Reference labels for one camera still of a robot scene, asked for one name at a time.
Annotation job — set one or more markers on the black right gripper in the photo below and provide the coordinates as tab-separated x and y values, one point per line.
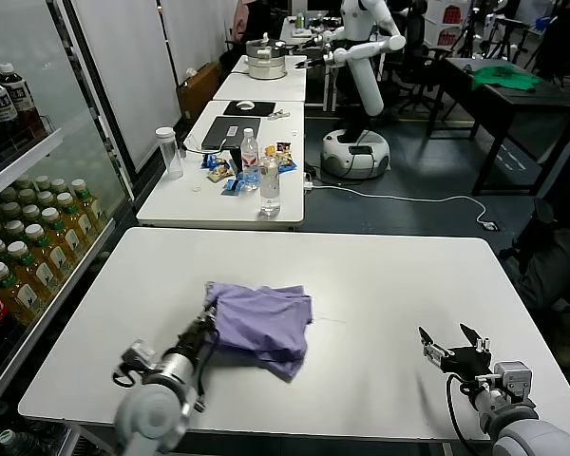
466	359

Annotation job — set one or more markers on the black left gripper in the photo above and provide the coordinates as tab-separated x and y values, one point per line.
197	338

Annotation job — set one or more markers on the purple T-shirt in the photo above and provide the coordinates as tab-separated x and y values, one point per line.
261	318

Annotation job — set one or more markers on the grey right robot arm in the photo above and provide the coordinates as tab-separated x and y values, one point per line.
527	432

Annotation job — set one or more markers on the white humanoid robot arm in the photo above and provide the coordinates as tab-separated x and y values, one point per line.
361	51
328	37

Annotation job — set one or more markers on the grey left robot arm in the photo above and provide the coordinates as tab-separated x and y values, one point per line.
161	404

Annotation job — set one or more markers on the person in black clothes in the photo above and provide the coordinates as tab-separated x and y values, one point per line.
546	275

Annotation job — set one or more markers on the white table with snacks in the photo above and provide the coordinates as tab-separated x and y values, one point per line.
185	204

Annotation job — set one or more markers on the blue snack packet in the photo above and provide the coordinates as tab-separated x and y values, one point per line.
212	160
234	185
288	164

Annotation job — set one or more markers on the clear unlabelled water bottle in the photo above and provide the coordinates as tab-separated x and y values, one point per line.
270	190

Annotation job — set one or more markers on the beige snack packet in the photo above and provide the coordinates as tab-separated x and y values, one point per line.
220	173

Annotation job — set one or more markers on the red-label water bottle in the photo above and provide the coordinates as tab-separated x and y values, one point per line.
250	159

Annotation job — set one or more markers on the tall clear cylinder container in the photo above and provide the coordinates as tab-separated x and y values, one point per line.
170	154

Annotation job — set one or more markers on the white power strip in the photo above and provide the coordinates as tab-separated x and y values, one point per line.
308	181

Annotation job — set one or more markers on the yellow snack packet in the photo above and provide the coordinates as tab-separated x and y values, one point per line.
270	151

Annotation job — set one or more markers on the dark grey laptop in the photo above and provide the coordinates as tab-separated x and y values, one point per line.
228	135

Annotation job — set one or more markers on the colourful printed snack packet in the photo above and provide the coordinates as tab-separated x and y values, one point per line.
284	148

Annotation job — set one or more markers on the small metal clip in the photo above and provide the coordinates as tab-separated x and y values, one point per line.
279	114

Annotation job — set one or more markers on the black mouse pad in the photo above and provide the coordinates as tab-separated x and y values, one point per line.
261	108

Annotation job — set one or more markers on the brown cardboard box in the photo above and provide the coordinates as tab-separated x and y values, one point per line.
197	92

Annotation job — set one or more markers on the white table with pot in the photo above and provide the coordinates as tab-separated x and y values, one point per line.
266	90

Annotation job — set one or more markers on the green-cap drink bottle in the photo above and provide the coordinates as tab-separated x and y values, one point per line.
12	441

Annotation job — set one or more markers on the glass-door beverage cabinet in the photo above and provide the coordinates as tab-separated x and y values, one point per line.
28	159

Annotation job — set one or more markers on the silver cooking pot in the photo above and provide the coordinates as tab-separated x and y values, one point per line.
266	67

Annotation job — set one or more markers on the black table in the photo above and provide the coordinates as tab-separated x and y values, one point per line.
503	97

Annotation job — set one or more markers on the white partition panel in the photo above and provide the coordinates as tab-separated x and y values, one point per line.
123	71
195	28

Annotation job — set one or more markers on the green cloth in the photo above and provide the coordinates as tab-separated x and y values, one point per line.
503	78

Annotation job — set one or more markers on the white wheeled humanoid robot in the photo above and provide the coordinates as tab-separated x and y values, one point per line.
366	85

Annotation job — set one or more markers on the dark tea bottle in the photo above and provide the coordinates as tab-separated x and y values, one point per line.
0	105
19	95

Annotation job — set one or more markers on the black office chair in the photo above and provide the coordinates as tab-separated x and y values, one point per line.
415	52

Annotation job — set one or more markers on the person in pink top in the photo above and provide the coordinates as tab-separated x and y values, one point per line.
241	19

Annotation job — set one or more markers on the small green bottle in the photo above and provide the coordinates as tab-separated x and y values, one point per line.
299	21

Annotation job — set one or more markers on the red-print white cartons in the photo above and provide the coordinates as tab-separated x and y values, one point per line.
449	21

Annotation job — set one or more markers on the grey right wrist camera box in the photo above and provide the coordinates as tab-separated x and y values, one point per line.
513	378

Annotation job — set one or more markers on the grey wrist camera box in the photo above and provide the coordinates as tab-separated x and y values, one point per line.
513	378
137	354

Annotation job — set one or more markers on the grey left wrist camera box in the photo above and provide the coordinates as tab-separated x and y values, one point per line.
137	354

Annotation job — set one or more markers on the black camera tripod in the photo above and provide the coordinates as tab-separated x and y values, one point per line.
468	33

